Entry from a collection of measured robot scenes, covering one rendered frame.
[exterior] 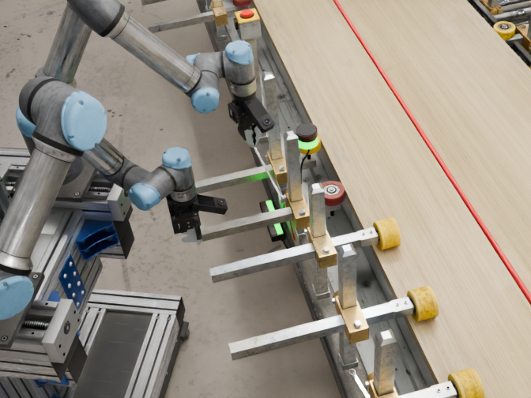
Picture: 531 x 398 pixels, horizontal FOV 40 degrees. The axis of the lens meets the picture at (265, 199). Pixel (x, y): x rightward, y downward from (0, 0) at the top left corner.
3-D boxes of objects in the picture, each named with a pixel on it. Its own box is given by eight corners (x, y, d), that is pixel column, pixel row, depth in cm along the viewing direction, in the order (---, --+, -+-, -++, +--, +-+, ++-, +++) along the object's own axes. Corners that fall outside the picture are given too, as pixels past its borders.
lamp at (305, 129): (303, 193, 218) (299, 137, 203) (297, 180, 222) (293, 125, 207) (321, 188, 218) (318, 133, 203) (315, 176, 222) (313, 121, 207)
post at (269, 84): (275, 192, 251) (263, 77, 218) (273, 185, 254) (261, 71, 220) (285, 189, 252) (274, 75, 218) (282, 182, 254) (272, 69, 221)
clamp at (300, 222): (296, 230, 219) (295, 219, 216) (284, 200, 229) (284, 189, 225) (314, 226, 220) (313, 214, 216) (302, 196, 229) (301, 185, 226)
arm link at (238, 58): (221, 39, 207) (251, 36, 206) (226, 72, 214) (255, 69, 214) (222, 55, 201) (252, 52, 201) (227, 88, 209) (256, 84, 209)
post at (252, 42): (257, 143, 268) (243, 39, 237) (254, 135, 272) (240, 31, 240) (268, 140, 269) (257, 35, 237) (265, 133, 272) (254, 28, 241)
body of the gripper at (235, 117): (249, 109, 227) (245, 77, 219) (265, 122, 222) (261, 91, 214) (228, 119, 225) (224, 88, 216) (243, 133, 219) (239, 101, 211)
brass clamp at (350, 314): (347, 345, 177) (347, 333, 173) (330, 302, 186) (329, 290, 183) (371, 339, 177) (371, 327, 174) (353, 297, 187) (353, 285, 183)
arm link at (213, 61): (183, 71, 200) (223, 67, 200) (184, 49, 208) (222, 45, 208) (187, 94, 206) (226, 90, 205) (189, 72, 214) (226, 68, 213)
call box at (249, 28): (241, 43, 236) (239, 22, 231) (236, 32, 241) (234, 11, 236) (261, 39, 237) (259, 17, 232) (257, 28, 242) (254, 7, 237)
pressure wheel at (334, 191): (323, 226, 222) (322, 200, 214) (316, 208, 228) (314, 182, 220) (348, 220, 223) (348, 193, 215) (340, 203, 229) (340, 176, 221)
